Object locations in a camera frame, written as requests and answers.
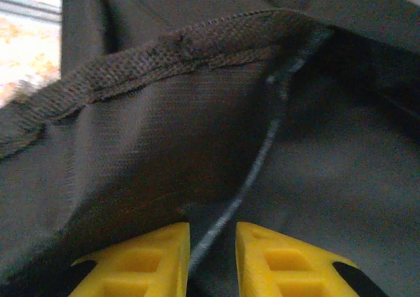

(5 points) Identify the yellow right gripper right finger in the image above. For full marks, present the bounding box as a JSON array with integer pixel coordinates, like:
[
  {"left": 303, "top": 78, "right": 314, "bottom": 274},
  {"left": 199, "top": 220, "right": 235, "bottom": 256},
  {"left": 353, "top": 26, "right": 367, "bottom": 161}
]
[{"left": 236, "top": 221, "right": 390, "bottom": 297}]

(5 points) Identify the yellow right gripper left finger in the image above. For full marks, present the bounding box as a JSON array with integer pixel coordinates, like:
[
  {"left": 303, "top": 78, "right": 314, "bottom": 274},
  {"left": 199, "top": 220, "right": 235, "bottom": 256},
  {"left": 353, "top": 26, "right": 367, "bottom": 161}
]
[{"left": 70, "top": 222, "right": 191, "bottom": 297}]

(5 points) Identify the black fabric backpack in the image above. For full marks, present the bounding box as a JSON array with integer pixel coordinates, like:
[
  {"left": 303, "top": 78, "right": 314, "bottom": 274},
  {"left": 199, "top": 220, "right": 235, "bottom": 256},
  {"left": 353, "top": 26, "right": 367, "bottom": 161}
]
[{"left": 0, "top": 0, "right": 420, "bottom": 297}]

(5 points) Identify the aluminium frame post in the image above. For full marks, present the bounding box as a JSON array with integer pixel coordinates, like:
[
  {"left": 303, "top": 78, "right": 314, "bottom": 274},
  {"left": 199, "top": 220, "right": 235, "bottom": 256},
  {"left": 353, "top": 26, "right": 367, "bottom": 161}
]
[{"left": 0, "top": 0, "right": 62, "bottom": 23}]

